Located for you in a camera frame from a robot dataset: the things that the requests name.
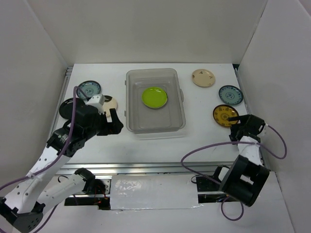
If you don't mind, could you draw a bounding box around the amber gold patterned plate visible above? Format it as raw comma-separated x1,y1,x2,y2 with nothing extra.
212,104,239,128

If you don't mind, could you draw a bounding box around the blue patterned plate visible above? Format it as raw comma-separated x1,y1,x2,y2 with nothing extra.
76,81,102,100
218,85,244,105

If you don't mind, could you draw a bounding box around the cream plate with black patch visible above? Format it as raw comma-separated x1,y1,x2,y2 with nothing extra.
103,95,118,118

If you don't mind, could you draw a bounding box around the lime green plate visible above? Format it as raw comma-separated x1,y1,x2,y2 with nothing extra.
141,86,168,109

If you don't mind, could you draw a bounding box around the cream floral plate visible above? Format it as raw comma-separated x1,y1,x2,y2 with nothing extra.
191,69,216,87

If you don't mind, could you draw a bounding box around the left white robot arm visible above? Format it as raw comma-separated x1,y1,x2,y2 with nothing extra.
0,105,123,233

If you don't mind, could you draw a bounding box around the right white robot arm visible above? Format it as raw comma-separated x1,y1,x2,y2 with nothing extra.
211,115,270,207

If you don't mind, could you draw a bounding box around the clear grey plastic bin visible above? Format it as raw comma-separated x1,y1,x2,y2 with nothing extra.
125,68,186,134

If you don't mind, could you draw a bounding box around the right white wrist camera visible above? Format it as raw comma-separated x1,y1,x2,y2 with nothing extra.
259,123,269,137

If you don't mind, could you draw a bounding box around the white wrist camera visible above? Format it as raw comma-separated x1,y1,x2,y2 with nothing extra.
259,123,269,137
86,94,105,114

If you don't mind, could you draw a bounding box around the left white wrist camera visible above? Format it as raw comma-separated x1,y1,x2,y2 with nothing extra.
86,94,105,114

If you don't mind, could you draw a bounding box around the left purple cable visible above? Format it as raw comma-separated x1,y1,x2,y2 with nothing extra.
0,86,89,233

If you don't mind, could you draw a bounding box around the aluminium front rail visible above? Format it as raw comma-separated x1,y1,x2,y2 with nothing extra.
56,162,233,176

